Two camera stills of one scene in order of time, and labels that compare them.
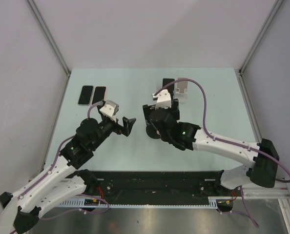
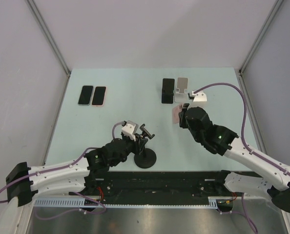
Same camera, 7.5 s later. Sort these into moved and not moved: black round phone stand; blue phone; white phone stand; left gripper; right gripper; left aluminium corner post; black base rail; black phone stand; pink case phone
Moved: right gripper; black round phone stand; left gripper
Not moved: black phone stand; pink case phone; left aluminium corner post; black base rail; blue phone; white phone stand
